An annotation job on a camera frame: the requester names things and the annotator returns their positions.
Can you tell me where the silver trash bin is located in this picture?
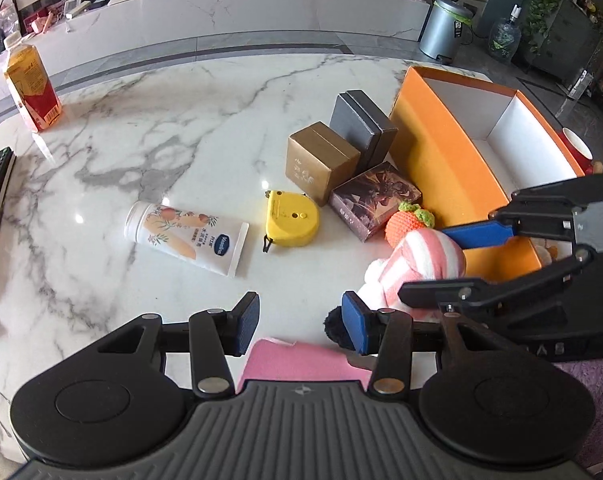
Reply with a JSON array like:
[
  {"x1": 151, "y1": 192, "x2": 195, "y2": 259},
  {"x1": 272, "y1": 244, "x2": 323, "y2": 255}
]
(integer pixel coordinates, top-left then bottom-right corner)
[{"x1": 419, "y1": 0, "x2": 473, "y2": 65}]

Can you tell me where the grey metal box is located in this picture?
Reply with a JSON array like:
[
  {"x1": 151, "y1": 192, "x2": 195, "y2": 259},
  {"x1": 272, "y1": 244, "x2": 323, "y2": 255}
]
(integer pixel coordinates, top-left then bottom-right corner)
[{"x1": 330, "y1": 90, "x2": 398, "y2": 174}]

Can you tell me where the orange juice carton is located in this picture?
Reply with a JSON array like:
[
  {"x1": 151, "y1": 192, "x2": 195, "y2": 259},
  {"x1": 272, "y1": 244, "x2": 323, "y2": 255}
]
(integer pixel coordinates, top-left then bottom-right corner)
[{"x1": 4, "y1": 44, "x2": 62, "y2": 133}]

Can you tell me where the black white plush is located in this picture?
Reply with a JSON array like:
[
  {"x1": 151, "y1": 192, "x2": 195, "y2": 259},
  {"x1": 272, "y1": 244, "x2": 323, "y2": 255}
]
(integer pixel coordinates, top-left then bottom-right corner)
[{"x1": 324, "y1": 306, "x2": 355, "y2": 351}]

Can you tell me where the white lotion tube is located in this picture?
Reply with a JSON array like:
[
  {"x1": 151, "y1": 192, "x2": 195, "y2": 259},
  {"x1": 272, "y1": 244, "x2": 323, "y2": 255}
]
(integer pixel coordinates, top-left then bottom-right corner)
[{"x1": 123, "y1": 200, "x2": 249, "y2": 278}]

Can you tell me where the pink striped plush toy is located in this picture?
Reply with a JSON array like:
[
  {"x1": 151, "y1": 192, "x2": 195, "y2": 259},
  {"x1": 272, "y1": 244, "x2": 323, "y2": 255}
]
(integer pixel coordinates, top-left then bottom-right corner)
[{"x1": 357, "y1": 228, "x2": 466, "y2": 322}]

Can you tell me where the orange cardboard box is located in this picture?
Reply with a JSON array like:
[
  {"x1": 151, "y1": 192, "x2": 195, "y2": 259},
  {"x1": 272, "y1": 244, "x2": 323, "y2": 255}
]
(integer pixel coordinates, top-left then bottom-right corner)
[{"x1": 387, "y1": 65, "x2": 598, "y2": 284}]

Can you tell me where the water bottle jug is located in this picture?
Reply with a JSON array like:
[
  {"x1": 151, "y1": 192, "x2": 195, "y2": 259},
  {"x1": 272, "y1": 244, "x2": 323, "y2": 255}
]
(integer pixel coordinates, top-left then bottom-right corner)
[{"x1": 487, "y1": 4, "x2": 522, "y2": 63}]

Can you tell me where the gold cardboard box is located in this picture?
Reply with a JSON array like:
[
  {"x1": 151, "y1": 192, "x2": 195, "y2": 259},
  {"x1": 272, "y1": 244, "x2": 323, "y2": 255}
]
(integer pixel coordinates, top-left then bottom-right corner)
[{"x1": 285, "y1": 122, "x2": 361, "y2": 207}]

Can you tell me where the red ceramic mug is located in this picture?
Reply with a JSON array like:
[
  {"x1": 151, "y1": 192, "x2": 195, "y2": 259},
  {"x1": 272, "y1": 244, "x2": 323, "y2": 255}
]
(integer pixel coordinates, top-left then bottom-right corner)
[{"x1": 561, "y1": 128, "x2": 603, "y2": 174}]

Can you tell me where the long white tv cabinet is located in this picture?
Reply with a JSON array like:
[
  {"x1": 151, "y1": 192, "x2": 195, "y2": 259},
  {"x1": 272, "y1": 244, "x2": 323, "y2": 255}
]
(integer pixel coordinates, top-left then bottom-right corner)
[{"x1": 30, "y1": 0, "x2": 429, "y2": 90}]

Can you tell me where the yellow tape measure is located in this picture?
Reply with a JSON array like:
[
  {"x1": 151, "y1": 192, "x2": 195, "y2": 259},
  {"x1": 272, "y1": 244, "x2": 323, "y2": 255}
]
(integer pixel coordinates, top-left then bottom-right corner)
[{"x1": 262, "y1": 190, "x2": 320, "y2": 252}]

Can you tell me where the dark patterned card box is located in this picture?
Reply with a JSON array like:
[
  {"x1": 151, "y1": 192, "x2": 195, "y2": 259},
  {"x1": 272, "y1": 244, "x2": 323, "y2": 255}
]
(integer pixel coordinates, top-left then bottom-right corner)
[{"x1": 329, "y1": 162, "x2": 422, "y2": 242}]

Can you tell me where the pink notebook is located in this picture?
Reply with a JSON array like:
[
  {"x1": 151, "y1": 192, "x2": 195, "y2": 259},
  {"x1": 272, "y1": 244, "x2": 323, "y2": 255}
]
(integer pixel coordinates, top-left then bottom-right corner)
[{"x1": 237, "y1": 339, "x2": 372, "y2": 391}]

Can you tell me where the purple fluffy sleeve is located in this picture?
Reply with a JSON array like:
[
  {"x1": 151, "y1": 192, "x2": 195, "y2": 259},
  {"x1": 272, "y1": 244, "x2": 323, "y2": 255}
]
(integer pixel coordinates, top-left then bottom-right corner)
[{"x1": 557, "y1": 360, "x2": 603, "y2": 474}]

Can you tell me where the orange crochet carrot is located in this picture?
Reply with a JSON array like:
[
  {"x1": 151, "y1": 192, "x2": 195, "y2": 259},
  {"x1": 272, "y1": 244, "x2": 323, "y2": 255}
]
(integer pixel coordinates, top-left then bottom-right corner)
[{"x1": 385, "y1": 202, "x2": 436, "y2": 249}]

